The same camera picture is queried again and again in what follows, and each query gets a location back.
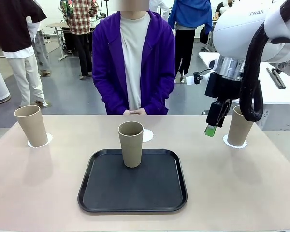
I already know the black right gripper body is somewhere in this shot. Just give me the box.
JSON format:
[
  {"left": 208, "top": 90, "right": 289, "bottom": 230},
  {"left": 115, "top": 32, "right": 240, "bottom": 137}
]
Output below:
[{"left": 204, "top": 72, "right": 245, "bottom": 101}]

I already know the tall beige cup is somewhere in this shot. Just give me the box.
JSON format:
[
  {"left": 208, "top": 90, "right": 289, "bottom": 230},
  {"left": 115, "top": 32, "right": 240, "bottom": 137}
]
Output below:
[
  {"left": 14, "top": 105, "right": 48, "bottom": 147},
  {"left": 117, "top": 121, "right": 145, "bottom": 168},
  {"left": 227, "top": 105, "right": 254, "bottom": 147}
]

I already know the white doily coaster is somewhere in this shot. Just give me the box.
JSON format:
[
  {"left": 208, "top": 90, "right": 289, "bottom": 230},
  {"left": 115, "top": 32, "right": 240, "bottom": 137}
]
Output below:
[
  {"left": 27, "top": 132, "right": 54, "bottom": 148},
  {"left": 142, "top": 129, "right": 155, "bottom": 143},
  {"left": 222, "top": 134, "right": 248, "bottom": 149}
]

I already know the person's left forearm purple sleeve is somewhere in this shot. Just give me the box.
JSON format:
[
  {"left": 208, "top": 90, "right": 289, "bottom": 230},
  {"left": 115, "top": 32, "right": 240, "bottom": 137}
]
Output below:
[{"left": 145, "top": 79, "right": 176, "bottom": 115}]

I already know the person's right forearm purple sleeve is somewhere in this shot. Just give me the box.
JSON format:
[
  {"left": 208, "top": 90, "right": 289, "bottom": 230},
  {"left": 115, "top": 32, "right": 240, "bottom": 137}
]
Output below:
[{"left": 92, "top": 79, "right": 129, "bottom": 115}]

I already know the black folded tripod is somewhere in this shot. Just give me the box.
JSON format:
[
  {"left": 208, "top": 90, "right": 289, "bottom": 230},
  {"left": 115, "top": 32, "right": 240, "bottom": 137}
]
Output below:
[{"left": 266, "top": 67, "right": 286, "bottom": 89}]

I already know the white rounded table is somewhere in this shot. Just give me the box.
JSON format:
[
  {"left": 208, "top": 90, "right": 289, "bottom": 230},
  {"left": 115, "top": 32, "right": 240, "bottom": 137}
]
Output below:
[{"left": 198, "top": 51, "right": 290, "bottom": 106}]

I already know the seated person in black shirt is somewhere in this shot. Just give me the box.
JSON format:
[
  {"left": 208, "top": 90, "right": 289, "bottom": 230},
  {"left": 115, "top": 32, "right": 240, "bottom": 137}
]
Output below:
[{"left": 214, "top": 0, "right": 232, "bottom": 21}]

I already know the person in blue jacket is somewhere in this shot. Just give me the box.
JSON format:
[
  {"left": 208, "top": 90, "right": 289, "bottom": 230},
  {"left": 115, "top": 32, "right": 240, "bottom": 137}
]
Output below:
[{"left": 168, "top": 0, "right": 213, "bottom": 83}]

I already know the person in purple jacket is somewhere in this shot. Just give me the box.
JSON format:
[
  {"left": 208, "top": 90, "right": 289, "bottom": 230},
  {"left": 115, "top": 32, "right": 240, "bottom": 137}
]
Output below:
[{"left": 91, "top": 3, "right": 176, "bottom": 116}]

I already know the black plastic tray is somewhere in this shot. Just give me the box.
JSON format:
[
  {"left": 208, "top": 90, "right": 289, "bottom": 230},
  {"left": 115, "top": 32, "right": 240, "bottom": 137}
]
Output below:
[{"left": 77, "top": 148, "right": 188, "bottom": 213}]

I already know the person in plaid shirt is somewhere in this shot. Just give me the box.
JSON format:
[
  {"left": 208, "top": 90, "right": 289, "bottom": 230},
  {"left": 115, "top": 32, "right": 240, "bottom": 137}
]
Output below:
[{"left": 60, "top": 0, "right": 99, "bottom": 80}]

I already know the grey desk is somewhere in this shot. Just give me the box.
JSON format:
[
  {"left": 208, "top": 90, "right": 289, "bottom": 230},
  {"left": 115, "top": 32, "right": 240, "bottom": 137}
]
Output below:
[{"left": 46, "top": 22, "right": 69, "bottom": 61}]

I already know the person in grey trousers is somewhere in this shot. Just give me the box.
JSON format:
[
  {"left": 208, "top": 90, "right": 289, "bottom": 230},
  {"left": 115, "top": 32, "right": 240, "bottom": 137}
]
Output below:
[{"left": 26, "top": 21, "right": 52, "bottom": 77}]

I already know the person in black top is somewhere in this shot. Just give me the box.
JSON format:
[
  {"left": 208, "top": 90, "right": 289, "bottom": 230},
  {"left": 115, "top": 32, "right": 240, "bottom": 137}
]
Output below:
[{"left": 0, "top": 0, "right": 49, "bottom": 107}]

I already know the black corrugated cable hose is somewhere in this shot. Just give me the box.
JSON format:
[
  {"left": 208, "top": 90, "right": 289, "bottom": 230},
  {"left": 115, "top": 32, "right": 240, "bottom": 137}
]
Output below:
[{"left": 239, "top": 23, "right": 265, "bottom": 122}]

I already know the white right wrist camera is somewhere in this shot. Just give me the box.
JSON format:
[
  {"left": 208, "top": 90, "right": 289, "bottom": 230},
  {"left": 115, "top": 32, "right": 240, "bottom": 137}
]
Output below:
[{"left": 186, "top": 72, "right": 205, "bottom": 86}]

